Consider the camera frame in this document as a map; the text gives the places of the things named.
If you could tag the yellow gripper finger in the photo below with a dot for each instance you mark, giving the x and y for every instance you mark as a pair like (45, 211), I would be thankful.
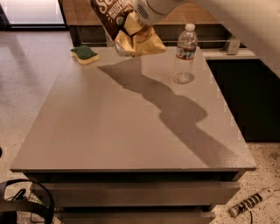
(133, 24)

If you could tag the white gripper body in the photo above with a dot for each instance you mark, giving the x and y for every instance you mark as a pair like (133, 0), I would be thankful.
(152, 12)

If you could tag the brown yellow chip bag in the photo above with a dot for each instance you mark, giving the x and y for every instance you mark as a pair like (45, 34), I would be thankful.
(130, 36)

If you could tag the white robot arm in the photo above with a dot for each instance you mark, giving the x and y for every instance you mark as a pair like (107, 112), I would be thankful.
(256, 23)

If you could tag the green yellow sponge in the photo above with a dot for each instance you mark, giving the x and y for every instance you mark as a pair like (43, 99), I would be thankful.
(84, 54)

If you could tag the clear plastic water bottle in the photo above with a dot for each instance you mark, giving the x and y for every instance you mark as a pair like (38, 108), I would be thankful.
(184, 57)

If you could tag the upper grey drawer front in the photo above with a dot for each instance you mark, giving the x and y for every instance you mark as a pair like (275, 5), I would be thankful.
(138, 194)

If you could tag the grey drawer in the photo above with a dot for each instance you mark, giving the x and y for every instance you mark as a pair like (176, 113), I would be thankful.
(138, 218)
(138, 194)

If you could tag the lower grey drawer front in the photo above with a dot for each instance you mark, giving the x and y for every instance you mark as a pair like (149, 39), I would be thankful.
(138, 218)

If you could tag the right metal bracket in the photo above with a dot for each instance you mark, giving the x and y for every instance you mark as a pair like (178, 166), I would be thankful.
(232, 45)

